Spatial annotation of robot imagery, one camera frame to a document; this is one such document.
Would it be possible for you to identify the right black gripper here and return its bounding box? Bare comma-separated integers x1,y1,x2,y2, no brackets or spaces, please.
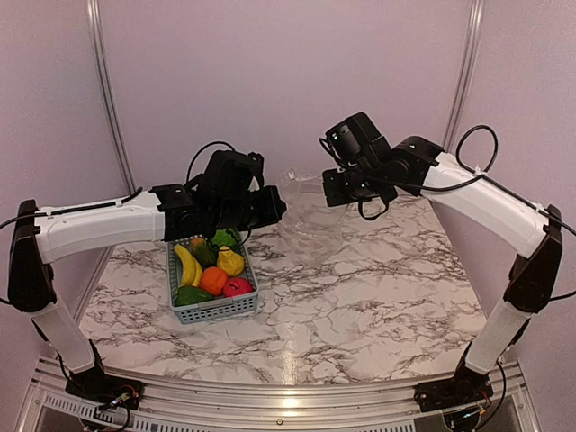
322,162,387,206

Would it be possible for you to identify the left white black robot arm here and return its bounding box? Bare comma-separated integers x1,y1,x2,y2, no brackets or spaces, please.
6,184,286,401

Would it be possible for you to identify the blue-grey perforated plastic basket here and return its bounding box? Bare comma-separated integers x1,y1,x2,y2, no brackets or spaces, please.
166,229,259,324

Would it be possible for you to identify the clear zip top bag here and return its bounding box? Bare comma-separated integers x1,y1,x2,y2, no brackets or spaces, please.
278,167,347,266

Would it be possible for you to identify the yellow toy banana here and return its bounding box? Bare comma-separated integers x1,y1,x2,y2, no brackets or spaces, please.
173,244,203,287

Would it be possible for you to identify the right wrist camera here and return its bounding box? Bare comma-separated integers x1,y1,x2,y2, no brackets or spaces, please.
325,112,383,161

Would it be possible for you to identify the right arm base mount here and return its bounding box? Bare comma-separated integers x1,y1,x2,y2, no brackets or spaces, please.
414,360,493,412

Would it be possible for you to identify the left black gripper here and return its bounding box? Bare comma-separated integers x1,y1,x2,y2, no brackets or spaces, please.
211,184,286,230

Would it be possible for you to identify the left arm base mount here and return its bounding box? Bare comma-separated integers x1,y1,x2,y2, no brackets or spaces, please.
66,364,144,410

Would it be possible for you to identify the red toy apple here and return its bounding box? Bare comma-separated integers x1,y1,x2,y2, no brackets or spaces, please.
222,277,254,298

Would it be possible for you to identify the green toy pepper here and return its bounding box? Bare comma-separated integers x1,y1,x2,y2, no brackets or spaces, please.
175,285,214,307

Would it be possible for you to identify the aluminium corner post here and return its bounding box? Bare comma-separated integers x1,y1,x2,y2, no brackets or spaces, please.
85,0,136,193
442,0,485,152

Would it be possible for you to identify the left aluminium corner post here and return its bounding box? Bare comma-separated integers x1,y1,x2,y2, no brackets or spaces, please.
85,0,136,193

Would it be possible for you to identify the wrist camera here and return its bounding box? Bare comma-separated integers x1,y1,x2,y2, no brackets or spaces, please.
197,150,265,198
325,112,383,161

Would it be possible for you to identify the aluminium front frame rail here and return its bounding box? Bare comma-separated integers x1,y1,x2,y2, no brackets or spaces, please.
17,355,541,432

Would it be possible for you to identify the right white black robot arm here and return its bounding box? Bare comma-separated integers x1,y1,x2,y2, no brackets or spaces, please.
319,131,565,403

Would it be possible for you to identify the right aluminium corner post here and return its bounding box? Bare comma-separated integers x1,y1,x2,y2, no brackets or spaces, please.
442,0,485,152

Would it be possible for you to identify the green orange toy mango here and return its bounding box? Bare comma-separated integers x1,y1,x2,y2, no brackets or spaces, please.
190,237,217,267

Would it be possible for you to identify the orange toy fruit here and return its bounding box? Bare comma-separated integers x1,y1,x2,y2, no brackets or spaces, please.
199,266,229,297

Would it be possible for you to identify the green toy watermelon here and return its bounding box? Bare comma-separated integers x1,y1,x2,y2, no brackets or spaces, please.
210,229,241,249

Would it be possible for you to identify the yellow toy pear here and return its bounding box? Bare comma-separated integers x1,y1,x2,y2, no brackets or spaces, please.
217,246,245,277

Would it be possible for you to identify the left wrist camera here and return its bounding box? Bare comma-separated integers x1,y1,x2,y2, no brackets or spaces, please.
197,150,265,198

